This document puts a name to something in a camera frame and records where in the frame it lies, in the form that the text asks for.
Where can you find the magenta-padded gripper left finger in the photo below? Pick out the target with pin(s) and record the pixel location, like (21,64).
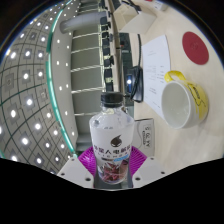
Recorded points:
(75,171)

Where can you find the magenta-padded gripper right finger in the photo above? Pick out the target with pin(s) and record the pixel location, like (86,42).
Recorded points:
(148,171)

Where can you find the clear bottle with white label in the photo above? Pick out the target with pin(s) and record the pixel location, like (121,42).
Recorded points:
(111,133)

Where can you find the white and yellow mug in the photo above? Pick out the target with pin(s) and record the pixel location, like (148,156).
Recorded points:
(176,105)

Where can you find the black desk phone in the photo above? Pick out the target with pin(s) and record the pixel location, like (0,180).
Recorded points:
(135,83)

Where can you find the white printed paper sheet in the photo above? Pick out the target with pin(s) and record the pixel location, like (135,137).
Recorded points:
(155,70)

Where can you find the ceiling lights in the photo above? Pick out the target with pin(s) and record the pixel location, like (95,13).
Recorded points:
(25,76)

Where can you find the row of black office chairs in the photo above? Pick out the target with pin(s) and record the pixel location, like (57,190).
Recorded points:
(107,50)

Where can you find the long curved conference desk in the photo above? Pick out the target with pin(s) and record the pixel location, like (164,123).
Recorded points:
(117,43)

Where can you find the flat round red coaster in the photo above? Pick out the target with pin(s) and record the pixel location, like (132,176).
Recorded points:
(195,47)

